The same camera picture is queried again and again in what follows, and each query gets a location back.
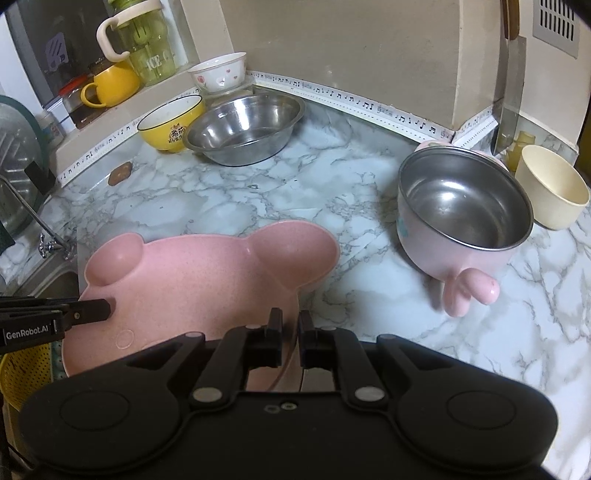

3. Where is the yellow sponge piece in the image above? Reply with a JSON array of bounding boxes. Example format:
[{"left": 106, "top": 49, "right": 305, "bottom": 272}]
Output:
[{"left": 505, "top": 130, "right": 536, "bottom": 171}]

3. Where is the stainless steel basin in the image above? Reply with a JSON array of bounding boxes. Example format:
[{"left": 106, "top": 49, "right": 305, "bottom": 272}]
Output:
[{"left": 183, "top": 92, "right": 305, "bottom": 167}]

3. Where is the white floral bowl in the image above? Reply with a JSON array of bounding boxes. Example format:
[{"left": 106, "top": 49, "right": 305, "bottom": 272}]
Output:
[{"left": 188, "top": 52, "right": 247, "bottom": 93}]

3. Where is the small white bottle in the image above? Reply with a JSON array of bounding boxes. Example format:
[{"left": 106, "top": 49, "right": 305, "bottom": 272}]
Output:
[{"left": 37, "top": 108, "right": 65, "bottom": 147}]

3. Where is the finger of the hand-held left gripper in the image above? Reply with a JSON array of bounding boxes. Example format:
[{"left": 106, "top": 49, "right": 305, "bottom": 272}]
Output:
[{"left": 0, "top": 296, "right": 112, "bottom": 332}]

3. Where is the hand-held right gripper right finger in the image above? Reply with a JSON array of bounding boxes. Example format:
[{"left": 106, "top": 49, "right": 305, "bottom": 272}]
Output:
[{"left": 299, "top": 310, "right": 458, "bottom": 409}]

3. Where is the pink bear-shaped plate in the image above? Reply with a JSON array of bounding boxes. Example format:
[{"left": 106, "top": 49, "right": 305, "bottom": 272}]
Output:
[{"left": 61, "top": 220, "right": 341, "bottom": 388}]

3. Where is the glass pot lid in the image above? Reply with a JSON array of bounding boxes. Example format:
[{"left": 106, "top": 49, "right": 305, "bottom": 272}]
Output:
[{"left": 0, "top": 95, "right": 44, "bottom": 241}]

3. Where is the yellow mug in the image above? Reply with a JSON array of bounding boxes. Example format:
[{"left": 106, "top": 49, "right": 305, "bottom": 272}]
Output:
[{"left": 81, "top": 62, "right": 140, "bottom": 108}]

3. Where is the cream bowl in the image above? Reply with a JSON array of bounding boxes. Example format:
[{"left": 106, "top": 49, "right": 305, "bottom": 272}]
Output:
[{"left": 515, "top": 144, "right": 591, "bottom": 230}]

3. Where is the music note edge tape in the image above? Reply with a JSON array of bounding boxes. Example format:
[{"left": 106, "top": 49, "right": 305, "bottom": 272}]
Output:
[{"left": 58, "top": 71, "right": 496, "bottom": 188}]

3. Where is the grey vent grille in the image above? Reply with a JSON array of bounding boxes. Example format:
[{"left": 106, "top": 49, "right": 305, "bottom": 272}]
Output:
[{"left": 533, "top": 0, "right": 580, "bottom": 58}]

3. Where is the pink steel-lined bowl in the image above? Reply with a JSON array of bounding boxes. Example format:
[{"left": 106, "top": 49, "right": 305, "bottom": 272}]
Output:
[{"left": 397, "top": 141, "right": 534, "bottom": 317}]

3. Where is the green glass pitcher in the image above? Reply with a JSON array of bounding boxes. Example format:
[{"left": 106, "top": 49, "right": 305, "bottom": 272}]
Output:
[{"left": 97, "top": 0, "right": 178, "bottom": 87}]

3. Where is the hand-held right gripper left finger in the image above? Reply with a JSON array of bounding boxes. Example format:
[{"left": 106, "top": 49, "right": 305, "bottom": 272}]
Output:
[{"left": 124, "top": 308, "right": 284, "bottom": 407}]

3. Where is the small brown object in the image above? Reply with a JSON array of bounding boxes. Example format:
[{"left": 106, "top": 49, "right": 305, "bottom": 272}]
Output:
[{"left": 110, "top": 161, "right": 134, "bottom": 185}]

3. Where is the metal faucet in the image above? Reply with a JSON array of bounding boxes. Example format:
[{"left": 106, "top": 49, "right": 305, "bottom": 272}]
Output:
[{"left": 0, "top": 174, "right": 77, "bottom": 261}]

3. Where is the yellow ceramic bowl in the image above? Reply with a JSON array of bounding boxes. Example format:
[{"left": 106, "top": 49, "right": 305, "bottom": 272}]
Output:
[{"left": 137, "top": 95, "right": 206, "bottom": 153}]

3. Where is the yellow perforated basket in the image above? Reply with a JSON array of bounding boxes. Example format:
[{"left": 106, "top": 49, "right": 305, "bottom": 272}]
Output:
[{"left": 0, "top": 344, "right": 63, "bottom": 411}]

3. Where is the steel sink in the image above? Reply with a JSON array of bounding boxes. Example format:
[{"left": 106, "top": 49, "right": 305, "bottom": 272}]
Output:
[{"left": 0, "top": 268, "right": 81, "bottom": 298}]

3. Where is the glass jar with red lid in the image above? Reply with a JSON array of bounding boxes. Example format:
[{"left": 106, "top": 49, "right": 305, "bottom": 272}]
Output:
[{"left": 60, "top": 76, "right": 100, "bottom": 130}]

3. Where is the cleaver with wooden handle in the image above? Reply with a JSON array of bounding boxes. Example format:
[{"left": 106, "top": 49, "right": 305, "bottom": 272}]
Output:
[{"left": 492, "top": 0, "right": 527, "bottom": 158}]

